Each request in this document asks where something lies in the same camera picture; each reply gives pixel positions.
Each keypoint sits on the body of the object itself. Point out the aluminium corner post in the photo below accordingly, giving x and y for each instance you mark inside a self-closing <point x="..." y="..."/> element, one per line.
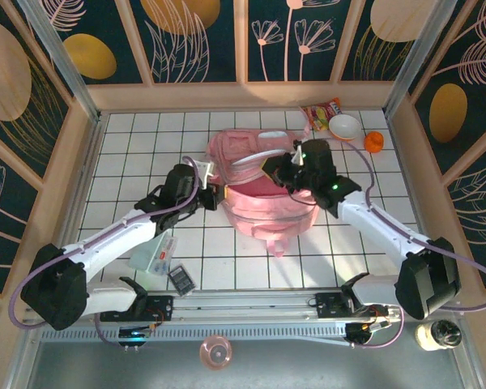
<point x="413" y="61"/>
<point x="65" y="69"/>

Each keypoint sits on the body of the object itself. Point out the pink transparent round spool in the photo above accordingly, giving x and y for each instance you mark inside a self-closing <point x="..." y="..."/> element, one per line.
<point x="215" y="352"/>

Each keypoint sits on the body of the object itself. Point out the panel with oval and feathers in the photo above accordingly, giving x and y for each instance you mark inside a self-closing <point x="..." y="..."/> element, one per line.
<point x="478" y="121"/>

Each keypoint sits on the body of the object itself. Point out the panel with thin yellow lines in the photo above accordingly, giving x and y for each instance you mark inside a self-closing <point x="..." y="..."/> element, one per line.
<point x="8" y="81"/>

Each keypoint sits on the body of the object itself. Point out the small orange round toy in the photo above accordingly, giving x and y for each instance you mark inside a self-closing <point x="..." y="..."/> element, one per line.
<point x="374" y="142"/>

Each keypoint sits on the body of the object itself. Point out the grey metal sheet panel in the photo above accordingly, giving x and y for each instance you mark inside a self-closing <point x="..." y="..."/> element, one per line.
<point x="308" y="368"/>

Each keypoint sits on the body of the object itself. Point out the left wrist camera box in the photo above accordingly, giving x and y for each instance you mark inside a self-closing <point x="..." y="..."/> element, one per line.
<point x="205" y="170"/>

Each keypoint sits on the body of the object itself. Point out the panel with feather leaf outlines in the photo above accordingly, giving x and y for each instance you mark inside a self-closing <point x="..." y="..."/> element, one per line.
<point x="482" y="210"/>

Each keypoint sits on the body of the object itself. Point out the panel with pale flower outlines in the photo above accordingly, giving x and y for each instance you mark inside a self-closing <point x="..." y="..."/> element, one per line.
<point x="275" y="65"/>

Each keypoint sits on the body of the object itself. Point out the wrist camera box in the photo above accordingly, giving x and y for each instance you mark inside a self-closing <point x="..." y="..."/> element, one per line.
<point x="297" y="156"/>
<point x="205" y="170"/>

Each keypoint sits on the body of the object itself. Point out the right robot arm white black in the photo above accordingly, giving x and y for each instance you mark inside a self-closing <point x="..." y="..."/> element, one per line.
<point x="372" y="223"/>

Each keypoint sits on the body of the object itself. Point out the translucent pale green pencil box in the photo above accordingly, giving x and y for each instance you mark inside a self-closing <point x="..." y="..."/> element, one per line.
<point x="146" y="261"/>

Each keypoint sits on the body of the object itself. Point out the black calculator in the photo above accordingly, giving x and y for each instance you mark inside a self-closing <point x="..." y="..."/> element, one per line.
<point x="181" y="279"/>

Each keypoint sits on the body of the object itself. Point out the white and orange bowl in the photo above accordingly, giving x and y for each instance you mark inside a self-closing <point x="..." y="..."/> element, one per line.
<point x="343" y="126"/>

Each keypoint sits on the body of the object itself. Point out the small circuit board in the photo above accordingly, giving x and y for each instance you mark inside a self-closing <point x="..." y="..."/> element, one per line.
<point x="360" y="331"/>
<point x="135" y="334"/>

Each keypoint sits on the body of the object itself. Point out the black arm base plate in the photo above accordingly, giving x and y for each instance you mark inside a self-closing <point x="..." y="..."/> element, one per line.
<point x="162" y="308"/>
<point x="328" y="306"/>

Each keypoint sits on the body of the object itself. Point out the aluminium mounting rail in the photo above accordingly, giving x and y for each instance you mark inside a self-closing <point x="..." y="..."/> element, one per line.
<point x="243" y="308"/>

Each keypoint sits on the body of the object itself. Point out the panel with yellow oval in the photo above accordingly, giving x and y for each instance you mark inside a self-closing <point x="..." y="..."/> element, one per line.
<point x="117" y="48"/>

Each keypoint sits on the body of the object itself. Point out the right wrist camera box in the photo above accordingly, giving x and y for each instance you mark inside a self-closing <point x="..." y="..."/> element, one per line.
<point x="297" y="156"/>

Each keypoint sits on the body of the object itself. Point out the white bottle with black cap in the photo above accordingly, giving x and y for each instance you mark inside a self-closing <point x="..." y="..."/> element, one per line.
<point x="429" y="336"/>

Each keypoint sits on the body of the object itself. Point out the stationery card pack red label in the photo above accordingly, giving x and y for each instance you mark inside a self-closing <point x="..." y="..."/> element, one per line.
<point x="168" y="247"/>

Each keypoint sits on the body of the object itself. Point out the panel with pale leaf outlines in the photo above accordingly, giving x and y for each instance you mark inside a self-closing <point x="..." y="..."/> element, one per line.
<point x="222" y="48"/>

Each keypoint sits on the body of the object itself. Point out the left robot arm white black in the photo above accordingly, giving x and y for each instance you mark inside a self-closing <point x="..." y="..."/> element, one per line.
<point x="113" y="243"/>

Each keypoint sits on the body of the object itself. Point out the panel with large pale disc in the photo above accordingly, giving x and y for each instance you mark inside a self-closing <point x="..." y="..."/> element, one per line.
<point x="364" y="24"/>

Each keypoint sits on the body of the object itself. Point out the pink school backpack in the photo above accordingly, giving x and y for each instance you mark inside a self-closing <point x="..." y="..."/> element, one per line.
<point x="267" y="206"/>

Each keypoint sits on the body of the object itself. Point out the panel with single pale flower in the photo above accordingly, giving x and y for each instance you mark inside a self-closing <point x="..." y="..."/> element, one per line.
<point x="0" y="227"/>

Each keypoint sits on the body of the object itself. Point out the aluminium side rail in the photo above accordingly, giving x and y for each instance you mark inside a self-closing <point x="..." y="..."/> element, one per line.
<point x="90" y="162"/>

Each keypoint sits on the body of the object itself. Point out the colourful snack packet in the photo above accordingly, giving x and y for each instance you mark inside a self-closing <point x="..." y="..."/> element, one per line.
<point x="322" y="113"/>

